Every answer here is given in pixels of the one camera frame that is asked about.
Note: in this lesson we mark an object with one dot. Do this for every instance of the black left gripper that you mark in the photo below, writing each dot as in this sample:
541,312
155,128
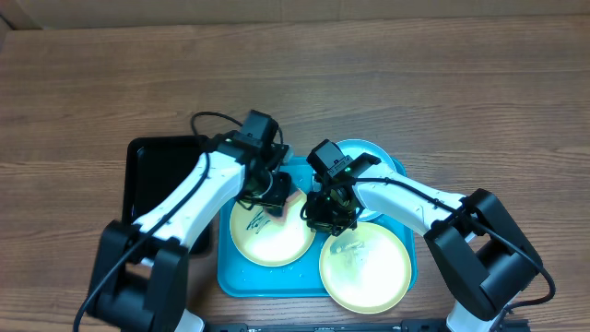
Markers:
278,196

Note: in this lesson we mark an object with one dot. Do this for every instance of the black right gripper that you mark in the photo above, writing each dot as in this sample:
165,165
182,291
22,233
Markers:
324,222

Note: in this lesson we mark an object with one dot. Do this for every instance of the orange and green sponge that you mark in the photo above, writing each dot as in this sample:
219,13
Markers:
291,211

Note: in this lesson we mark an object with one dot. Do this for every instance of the yellow plate with scribble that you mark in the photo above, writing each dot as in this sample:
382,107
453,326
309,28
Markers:
266,243

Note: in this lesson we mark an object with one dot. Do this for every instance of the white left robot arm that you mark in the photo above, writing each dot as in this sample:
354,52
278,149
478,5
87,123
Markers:
140,277

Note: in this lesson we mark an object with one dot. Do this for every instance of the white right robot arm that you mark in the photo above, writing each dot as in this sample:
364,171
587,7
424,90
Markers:
484,257

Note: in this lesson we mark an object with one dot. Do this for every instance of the teal plastic serving tray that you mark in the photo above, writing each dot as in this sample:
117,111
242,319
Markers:
239,277

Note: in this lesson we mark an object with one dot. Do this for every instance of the black rectangular plastic tray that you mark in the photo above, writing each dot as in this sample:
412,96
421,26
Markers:
154,167

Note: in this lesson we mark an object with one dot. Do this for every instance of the light blue plate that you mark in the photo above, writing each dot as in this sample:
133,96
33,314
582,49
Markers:
369,152

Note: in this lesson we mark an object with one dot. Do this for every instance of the yellow plate near front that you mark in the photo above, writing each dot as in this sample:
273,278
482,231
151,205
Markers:
366,270

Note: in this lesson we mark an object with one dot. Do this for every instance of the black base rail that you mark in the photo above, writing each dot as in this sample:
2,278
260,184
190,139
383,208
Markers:
408,325

